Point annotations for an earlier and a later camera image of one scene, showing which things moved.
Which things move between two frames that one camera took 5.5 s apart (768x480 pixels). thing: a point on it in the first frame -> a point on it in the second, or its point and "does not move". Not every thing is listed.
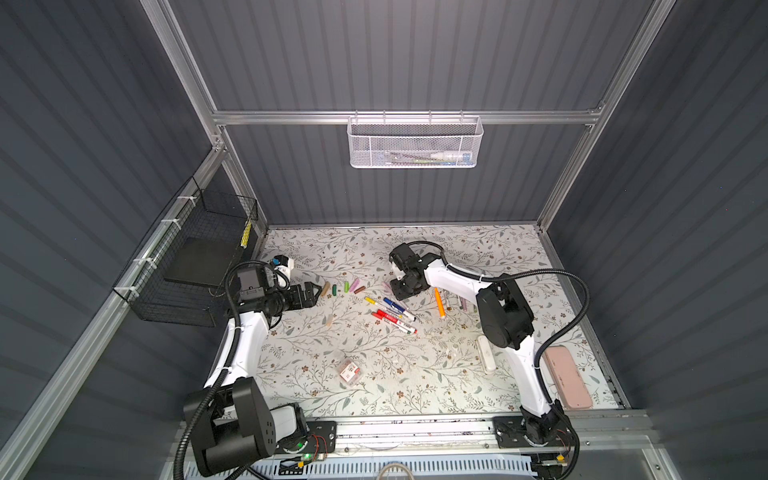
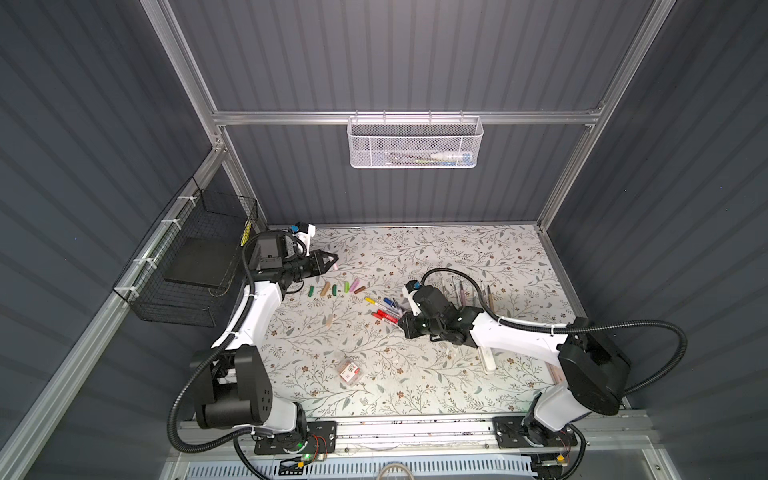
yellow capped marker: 383,307 does not move
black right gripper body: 402,288 -> 416,325
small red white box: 349,371 does not move
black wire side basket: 178,276 does not move
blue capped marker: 398,307 does not move
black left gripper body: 292,301 -> 301,267
